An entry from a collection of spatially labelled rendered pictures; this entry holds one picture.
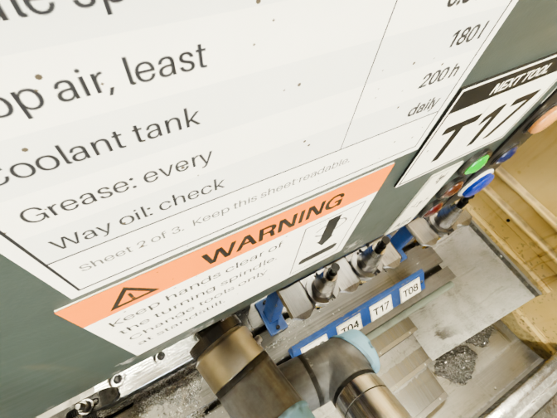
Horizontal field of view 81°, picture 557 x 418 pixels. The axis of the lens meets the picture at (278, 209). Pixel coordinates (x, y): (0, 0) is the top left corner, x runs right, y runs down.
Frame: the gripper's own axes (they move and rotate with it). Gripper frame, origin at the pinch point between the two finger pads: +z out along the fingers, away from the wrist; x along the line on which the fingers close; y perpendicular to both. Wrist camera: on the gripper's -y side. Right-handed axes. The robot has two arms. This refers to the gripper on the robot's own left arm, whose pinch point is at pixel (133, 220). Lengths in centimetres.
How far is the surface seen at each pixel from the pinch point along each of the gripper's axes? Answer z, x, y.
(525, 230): -49, 92, 38
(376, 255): -25.2, 31.2, 11.9
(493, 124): -24.2, 17.6, -29.8
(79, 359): -19.3, -6.9, -23.8
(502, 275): -58, 88, 55
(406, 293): -38, 51, 46
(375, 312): -36, 39, 46
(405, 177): -23.1, 11.8, -28.1
